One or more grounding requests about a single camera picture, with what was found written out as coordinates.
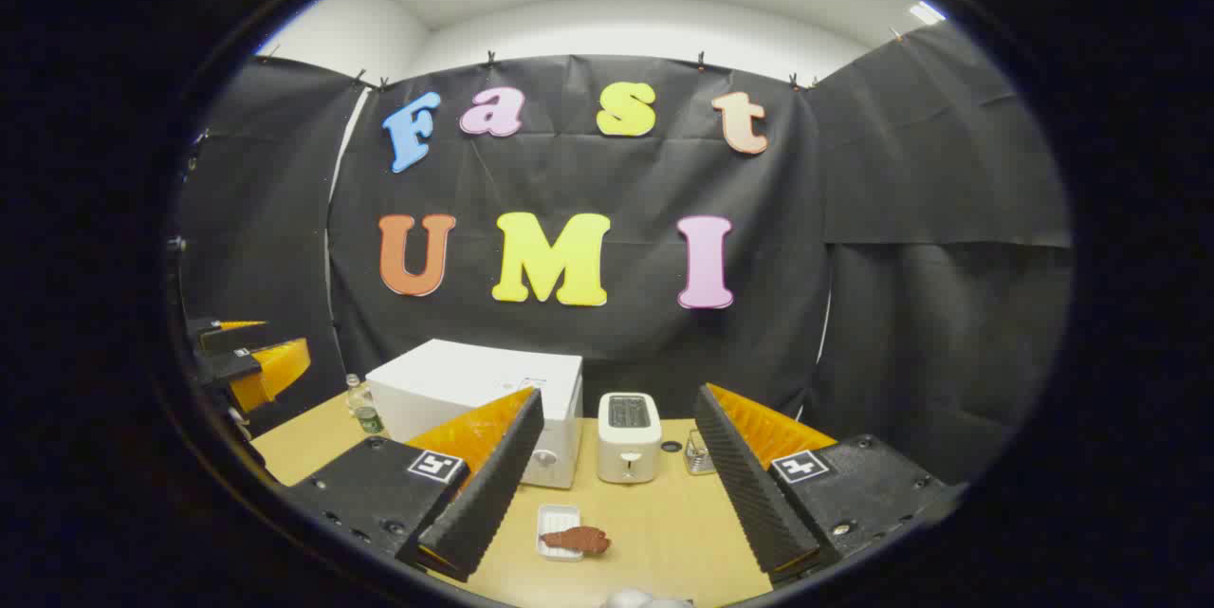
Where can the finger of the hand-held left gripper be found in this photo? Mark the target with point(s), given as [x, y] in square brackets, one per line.
[270, 369]
[223, 335]

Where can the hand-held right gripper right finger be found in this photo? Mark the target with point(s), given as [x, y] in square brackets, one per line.
[749, 485]

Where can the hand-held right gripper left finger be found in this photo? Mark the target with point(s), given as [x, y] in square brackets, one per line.
[493, 485]

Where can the brown meat piece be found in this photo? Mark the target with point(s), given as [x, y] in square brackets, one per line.
[579, 540]

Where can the white microwave oven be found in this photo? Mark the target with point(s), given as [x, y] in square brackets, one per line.
[455, 380]

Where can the metal mesh holder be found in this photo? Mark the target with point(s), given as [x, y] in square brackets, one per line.
[699, 461]

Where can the white rectangular tray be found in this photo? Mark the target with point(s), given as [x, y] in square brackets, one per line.
[555, 517]

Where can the clear plastic water bottle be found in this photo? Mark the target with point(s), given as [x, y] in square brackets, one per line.
[365, 414]

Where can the white toaster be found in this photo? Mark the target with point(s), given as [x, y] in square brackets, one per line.
[628, 447]

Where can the ceiling light panel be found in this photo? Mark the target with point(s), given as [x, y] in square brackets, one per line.
[927, 12]

